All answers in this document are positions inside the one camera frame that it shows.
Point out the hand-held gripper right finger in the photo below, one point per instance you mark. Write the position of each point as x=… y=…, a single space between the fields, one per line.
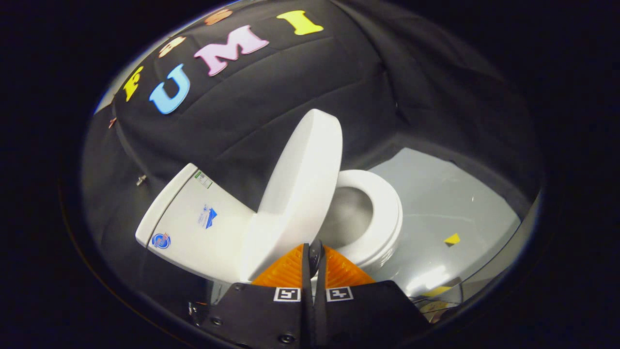
x=320 y=281

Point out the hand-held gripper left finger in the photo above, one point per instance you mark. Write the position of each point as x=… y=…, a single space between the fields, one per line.
x=307 y=276

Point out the white toilet lid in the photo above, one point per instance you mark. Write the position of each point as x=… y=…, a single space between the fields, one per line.
x=300 y=184

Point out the long yellow tape strip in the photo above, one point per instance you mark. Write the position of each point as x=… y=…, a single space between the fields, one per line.
x=436 y=291

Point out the small yellow tape piece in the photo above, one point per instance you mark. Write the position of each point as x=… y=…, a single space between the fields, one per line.
x=453 y=239

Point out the black backdrop cloth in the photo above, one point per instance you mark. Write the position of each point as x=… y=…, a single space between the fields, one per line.
x=252 y=106

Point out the silver cloth clip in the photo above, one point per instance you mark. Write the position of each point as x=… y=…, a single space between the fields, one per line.
x=141 y=180

